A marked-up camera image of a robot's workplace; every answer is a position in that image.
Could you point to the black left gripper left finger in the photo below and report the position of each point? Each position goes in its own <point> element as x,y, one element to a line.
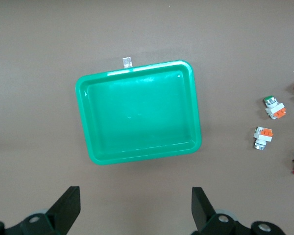
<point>63,210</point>

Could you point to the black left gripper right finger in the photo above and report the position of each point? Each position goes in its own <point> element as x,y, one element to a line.
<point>204,213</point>

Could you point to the white orange push button switch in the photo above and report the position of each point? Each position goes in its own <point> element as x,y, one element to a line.
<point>262,137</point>

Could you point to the silver orange push button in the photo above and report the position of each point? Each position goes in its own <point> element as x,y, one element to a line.
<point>274,110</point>

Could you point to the green plastic tray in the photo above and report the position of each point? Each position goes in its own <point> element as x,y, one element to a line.
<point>137,115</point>

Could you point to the clear tape piece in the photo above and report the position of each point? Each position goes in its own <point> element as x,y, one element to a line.
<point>127,62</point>

